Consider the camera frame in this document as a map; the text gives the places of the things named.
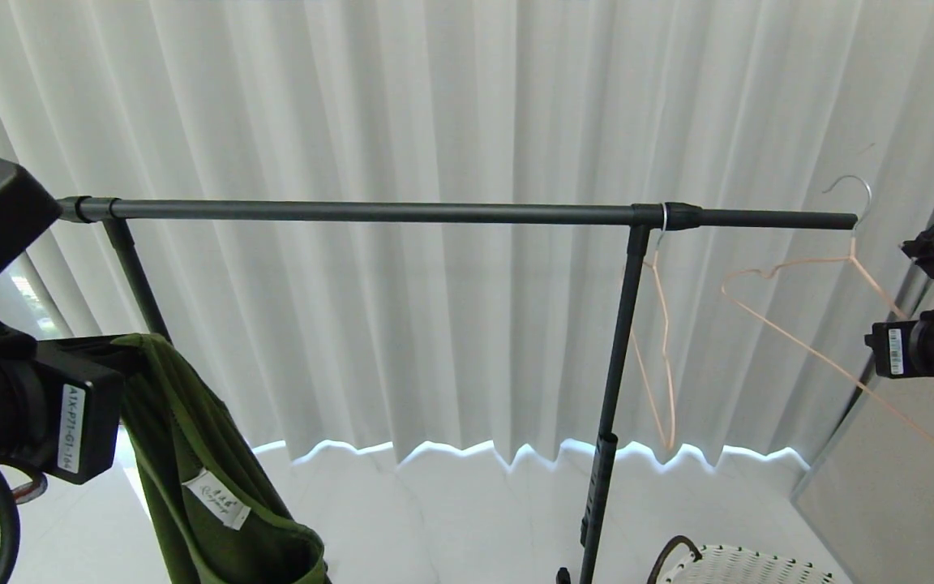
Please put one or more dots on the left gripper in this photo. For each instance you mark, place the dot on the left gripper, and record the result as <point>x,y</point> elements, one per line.
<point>21,405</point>

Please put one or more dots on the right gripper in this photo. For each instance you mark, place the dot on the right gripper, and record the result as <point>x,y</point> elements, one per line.
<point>921,349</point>

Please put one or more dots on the pink clothes hanger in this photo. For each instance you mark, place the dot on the pink clothes hanger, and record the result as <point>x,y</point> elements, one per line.
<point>788,332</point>
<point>664,341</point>

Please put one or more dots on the green garment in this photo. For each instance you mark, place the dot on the green garment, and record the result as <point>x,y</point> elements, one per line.
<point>191,454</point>

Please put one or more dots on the white laundry basket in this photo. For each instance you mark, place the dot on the white laundry basket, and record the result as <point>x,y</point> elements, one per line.
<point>743,568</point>

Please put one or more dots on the black clothes rack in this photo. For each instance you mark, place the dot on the black clothes rack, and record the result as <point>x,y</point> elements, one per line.
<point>370,212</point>

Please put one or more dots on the white curtain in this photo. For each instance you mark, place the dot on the white curtain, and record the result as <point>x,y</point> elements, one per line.
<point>434,97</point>

